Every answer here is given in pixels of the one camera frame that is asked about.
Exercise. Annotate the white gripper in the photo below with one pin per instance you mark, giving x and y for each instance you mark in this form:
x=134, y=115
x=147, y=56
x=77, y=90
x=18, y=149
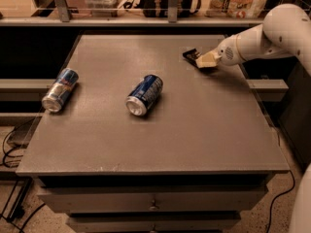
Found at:
x=227, y=53

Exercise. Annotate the black rxbar chocolate bar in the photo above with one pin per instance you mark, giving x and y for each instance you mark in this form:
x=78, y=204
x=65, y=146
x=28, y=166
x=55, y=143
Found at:
x=191, y=56

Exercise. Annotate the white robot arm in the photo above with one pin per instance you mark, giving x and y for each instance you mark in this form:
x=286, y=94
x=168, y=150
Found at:
x=285, y=31

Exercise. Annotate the colourful snack bag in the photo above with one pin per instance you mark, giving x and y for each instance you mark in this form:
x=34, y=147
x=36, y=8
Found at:
x=235, y=8

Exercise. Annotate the blue pepsi can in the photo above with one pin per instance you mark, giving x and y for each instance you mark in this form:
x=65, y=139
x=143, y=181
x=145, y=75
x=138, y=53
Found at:
x=144, y=95

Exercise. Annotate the black backpack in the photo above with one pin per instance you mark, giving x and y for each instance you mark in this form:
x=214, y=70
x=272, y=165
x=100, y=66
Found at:
x=159, y=8

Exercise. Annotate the upper grey drawer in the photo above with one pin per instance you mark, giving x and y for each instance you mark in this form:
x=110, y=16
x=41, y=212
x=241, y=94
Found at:
x=91, y=200

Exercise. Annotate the grey drawer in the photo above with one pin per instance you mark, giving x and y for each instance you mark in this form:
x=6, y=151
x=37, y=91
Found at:
x=153, y=222
x=91, y=200

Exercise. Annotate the red bull can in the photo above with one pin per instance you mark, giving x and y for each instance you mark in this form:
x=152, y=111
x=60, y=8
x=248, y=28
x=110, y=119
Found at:
x=60, y=90

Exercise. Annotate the lower grey drawer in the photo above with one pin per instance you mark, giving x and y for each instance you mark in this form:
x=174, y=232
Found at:
x=153, y=222

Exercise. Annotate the black stand left floor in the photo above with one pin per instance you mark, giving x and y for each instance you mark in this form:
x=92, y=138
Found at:
x=12, y=195

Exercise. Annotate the grey metal shelf rail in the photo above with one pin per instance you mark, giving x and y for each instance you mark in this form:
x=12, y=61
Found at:
x=75, y=13

